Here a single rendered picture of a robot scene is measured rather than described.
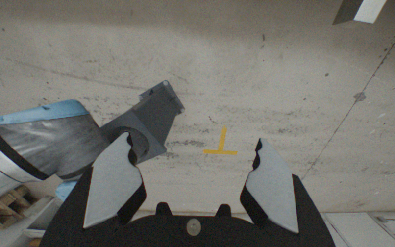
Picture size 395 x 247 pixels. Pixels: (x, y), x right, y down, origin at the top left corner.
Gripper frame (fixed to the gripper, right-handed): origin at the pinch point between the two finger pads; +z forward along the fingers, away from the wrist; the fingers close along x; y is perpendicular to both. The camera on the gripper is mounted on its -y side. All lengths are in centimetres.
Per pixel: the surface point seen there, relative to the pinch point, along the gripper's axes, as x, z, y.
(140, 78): -47, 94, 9
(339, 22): 19.9, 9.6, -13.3
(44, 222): -204, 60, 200
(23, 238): -204, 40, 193
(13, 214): -260, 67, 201
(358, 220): 302, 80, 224
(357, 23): 21.5, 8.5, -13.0
